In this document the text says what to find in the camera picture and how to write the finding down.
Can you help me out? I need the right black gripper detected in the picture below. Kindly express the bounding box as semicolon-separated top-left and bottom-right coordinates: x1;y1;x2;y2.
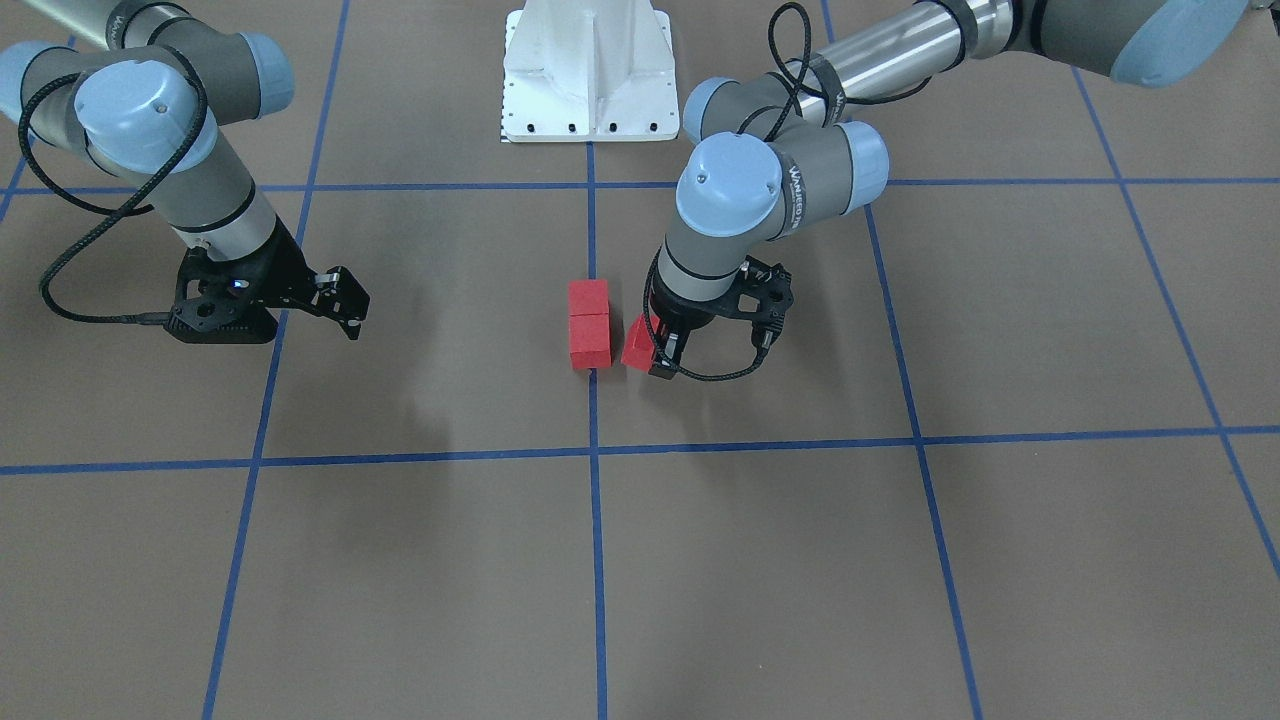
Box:
189;220;370;341

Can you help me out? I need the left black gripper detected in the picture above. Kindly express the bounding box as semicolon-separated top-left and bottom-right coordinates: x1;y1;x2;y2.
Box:
648;272;744;379

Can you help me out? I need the red block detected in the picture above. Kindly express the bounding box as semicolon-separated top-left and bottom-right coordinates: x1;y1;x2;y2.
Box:
620;313;657;373
568;279;611;316
570;313;613;370

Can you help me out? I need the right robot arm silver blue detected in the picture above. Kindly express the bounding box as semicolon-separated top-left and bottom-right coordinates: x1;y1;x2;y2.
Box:
3;1;370;345

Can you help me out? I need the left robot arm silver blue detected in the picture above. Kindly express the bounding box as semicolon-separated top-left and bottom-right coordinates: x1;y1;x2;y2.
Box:
622;1;1248;379

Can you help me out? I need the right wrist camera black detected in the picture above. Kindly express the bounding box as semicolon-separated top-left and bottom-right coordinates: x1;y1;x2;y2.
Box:
163;247;278;345

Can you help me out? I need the white central robot pedestal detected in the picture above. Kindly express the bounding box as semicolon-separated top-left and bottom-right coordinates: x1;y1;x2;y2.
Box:
500;1;681;143

